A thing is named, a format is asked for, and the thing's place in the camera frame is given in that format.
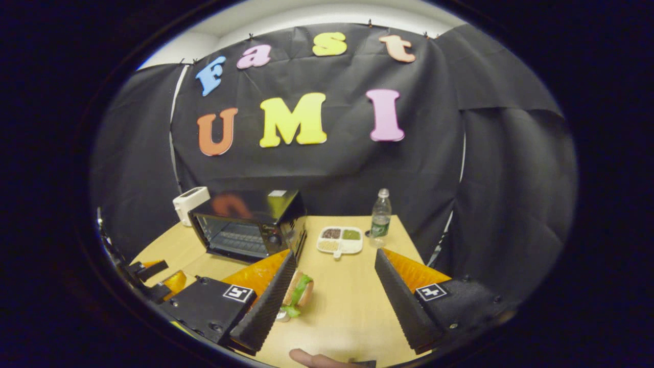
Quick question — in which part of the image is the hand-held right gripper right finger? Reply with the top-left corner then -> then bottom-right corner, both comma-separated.
375,249 -> 517,355

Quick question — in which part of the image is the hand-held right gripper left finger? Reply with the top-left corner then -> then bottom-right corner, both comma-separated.
156,249 -> 298,356

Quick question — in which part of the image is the lettuce sandwich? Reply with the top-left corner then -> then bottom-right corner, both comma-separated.
276,271 -> 315,323

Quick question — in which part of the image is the black electric oven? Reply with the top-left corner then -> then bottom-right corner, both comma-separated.
188,190 -> 308,265

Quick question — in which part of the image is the white toaster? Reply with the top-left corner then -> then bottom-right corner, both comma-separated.
173,187 -> 211,227

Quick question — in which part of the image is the clear plastic water bottle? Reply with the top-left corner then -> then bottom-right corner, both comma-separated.
369,188 -> 392,249

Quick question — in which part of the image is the white divided dish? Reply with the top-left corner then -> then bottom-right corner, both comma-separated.
316,226 -> 364,259

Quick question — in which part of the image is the black backdrop cloth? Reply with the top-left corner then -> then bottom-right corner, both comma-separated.
89,23 -> 578,307

